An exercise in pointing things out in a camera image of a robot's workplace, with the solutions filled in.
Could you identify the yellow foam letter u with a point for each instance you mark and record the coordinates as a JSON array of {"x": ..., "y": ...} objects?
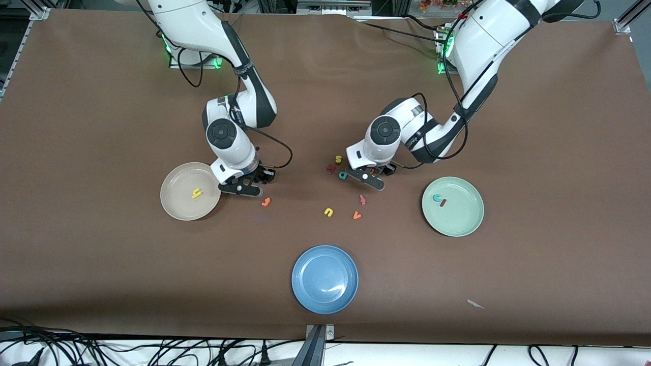
[{"x": 330, "y": 214}]

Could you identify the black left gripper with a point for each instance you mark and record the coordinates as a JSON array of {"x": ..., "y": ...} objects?
[{"x": 385, "y": 169}]

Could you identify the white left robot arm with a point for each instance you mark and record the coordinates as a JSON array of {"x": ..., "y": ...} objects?
[{"x": 488, "y": 35}]

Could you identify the yellow foam letter h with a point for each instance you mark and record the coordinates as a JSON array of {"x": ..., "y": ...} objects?
[{"x": 196, "y": 193}]

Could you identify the blue round plate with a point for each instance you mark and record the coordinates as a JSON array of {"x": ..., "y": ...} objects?
[{"x": 325, "y": 279}]

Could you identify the brown table mat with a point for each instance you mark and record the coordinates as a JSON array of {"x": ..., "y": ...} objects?
[{"x": 101, "y": 127}]

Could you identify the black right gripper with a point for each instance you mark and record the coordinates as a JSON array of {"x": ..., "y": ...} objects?
[{"x": 261, "y": 175}]

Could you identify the aluminium frame profile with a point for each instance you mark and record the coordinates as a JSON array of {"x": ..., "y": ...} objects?
[
  {"x": 624, "y": 20},
  {"x": 39, "y": 12}
]

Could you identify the beige round plate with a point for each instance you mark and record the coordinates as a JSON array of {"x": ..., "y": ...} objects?
[{"x": 178, "y": 203}]

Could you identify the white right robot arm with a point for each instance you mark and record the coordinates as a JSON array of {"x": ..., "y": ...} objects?
[{"x": 193, "y": 20}]

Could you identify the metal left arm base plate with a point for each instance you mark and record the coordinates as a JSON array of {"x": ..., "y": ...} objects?
[{"x": 441, "y": 68}]

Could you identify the grey metal box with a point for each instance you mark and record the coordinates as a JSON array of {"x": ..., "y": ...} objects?
[{"x": 333, "y": 6}]

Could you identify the small white paper scrap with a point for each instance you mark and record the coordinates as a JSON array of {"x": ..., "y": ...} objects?
[{"x": 475, "y": 304}]

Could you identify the orange flower decoration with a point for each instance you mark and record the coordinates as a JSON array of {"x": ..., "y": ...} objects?
[{"x": 437, "y": 4}]

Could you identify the green round plate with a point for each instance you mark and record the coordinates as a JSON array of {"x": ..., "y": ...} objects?
[{"x": 457, "y": 218}]

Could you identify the grey metal mount bracket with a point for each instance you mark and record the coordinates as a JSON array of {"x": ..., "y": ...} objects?
[{"x": 316, "y": 345}]

